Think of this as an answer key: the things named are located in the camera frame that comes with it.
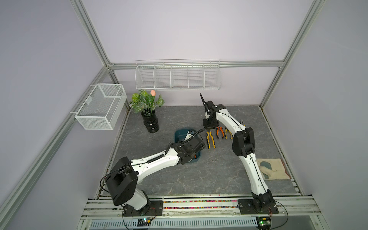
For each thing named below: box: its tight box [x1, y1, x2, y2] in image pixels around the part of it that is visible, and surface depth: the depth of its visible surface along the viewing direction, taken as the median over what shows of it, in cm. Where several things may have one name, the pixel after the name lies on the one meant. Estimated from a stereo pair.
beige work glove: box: [255, 158, 290, 180], surface depth 88 cm
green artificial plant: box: [128, 89, 165, 117], surface depth 91 cm
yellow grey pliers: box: [206, 131, 216, 149], surface depth 101 cm
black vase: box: [140, 109, 160, 133], surface depth 101 cm
